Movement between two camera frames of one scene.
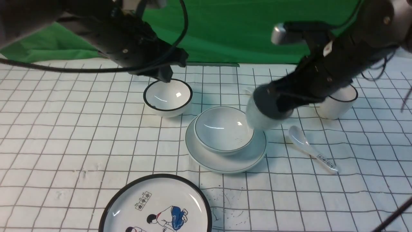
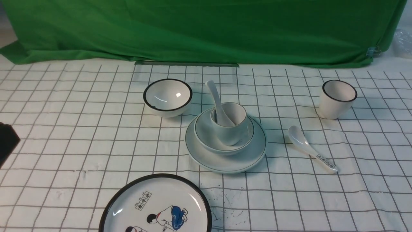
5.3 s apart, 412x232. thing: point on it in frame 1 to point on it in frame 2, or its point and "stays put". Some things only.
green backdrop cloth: x=238 y=32 stays put
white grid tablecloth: x=68 y=138 stays put
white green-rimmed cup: x=257 y=121 to x=230 y=134
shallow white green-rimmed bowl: x=222 y=130 stays put
